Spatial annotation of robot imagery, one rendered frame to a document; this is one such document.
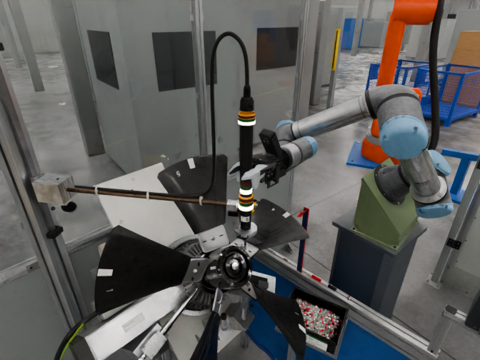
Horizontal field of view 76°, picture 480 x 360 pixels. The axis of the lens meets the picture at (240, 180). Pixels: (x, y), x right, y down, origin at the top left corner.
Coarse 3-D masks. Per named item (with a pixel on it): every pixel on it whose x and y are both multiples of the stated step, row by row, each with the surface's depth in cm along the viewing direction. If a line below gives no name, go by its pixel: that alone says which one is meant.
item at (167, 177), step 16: (208, 160) 98; (224, 160) 98; (160, 176) 96; (192, 176) 96; (208, 176) 96; (224, 176) 97; (176, 192) 96; (192, 192) 95; (224, 192) 95; (192, 208) 95; (208, 208) 94; (224, 208) 94; (192, 224) 95; (208, 224) 94
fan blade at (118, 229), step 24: (120, 240) 74; (144, 240) 77; (120, 264) 75; (144, 264) 78; (168, 264) 81; (96, 288) 74; (120, 288) 77; (144, 288) 81; (168, 288) 86; (96, 312) 75
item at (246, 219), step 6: (246, 90) 74; (246, 96) 75; (240, 102) 76; (246, 102) 75; (252, 102) 75; (240, 108) 76; (246, 108) 75; (252, 108) 76; (240, 210) 90; (240, 216) 92; (246, 216) 90; (246, 222) 91; (246, 228) 92
